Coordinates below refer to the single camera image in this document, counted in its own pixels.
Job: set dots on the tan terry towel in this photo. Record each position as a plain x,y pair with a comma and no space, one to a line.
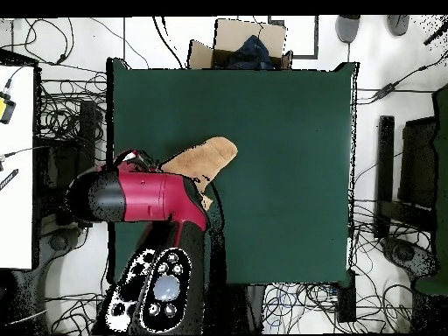
210,154

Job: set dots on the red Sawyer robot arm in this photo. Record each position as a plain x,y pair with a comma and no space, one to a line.
147,199

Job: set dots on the black equipment stand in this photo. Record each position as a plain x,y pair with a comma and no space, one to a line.
85,133

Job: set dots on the black ruler strip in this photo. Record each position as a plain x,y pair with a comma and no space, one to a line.
8,179

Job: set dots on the white desk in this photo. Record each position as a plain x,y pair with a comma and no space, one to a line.
15,210

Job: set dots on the yellow and black device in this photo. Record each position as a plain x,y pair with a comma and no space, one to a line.
5,109

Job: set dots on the dark green table cloth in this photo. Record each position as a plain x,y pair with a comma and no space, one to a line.
280,175

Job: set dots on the brown cardboard box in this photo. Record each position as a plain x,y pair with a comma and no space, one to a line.
234,35

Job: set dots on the dark blue garment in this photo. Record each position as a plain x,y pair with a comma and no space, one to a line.
252,52

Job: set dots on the grey shoe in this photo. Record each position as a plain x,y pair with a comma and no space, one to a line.
347,29

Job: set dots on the black upright bar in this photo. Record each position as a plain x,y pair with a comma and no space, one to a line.
385,157

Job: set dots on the black rectangular box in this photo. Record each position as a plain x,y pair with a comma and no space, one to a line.
346,297

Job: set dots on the black power adapter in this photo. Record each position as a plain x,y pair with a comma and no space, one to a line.
385,90

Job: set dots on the grey rounded object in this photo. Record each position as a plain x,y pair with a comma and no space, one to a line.
398,24

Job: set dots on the dark green fabric cover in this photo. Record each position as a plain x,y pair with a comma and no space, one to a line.
441,175

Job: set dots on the grey pedestal leg foot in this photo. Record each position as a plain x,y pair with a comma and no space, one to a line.
59,241
402,252

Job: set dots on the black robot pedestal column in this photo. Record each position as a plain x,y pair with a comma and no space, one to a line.
255,308

